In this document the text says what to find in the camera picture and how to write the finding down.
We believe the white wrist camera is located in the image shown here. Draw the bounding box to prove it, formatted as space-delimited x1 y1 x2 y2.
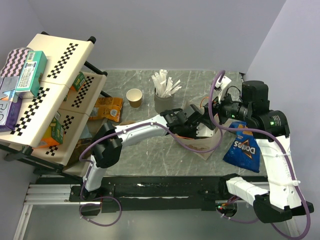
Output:
214 76 232 104
196 123 216 138

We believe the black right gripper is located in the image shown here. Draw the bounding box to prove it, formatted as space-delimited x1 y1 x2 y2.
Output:
197 86 252 130

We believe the green orange box lower shelf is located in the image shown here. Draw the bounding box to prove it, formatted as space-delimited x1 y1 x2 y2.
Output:
37 118 64 148

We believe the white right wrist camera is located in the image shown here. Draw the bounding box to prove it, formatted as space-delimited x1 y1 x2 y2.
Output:
214 76 232 104

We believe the teal cardboard box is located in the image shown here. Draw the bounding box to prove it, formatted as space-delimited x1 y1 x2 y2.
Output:
15 51 48 99

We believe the orange snack bag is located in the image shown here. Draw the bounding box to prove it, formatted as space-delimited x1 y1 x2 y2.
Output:
89 97 123 123

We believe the cream checkered shelf rack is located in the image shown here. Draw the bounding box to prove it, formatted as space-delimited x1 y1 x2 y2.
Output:
0 32 108 173

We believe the blue chips bag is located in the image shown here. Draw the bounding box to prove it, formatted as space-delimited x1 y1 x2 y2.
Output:
223 130 261 173

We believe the grey straw holder cup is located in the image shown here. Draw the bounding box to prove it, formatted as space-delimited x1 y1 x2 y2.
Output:
154 89 175 114

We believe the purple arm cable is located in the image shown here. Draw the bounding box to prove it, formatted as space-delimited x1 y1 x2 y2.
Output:
208 69 312 240
78 122 225 228

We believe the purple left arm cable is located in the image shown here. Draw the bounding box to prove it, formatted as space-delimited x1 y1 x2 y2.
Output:
78 122 225 228

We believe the green box middle shelf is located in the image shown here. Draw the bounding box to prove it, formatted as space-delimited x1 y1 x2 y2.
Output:
70 71 86 92

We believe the silver grey small box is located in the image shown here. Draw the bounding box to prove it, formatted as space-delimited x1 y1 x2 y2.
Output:
0 76 20 103

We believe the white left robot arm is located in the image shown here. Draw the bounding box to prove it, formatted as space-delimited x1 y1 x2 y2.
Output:
79 104 215 201

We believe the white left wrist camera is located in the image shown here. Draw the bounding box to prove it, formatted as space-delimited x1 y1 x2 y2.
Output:
196 123 216 138

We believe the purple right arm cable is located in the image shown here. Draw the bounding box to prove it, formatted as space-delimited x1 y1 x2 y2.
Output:
208 69 312 240

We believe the pink wavy patterned can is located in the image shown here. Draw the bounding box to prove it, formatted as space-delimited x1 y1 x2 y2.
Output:
0 47 32 77

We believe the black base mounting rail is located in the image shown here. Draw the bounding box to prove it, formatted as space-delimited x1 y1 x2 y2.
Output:
68 173 261 213

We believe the purple product box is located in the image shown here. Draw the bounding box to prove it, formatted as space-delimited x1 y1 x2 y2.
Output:
0 97 22 133

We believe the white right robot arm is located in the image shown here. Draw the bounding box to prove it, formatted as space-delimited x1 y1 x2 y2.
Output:
208 80 314 223

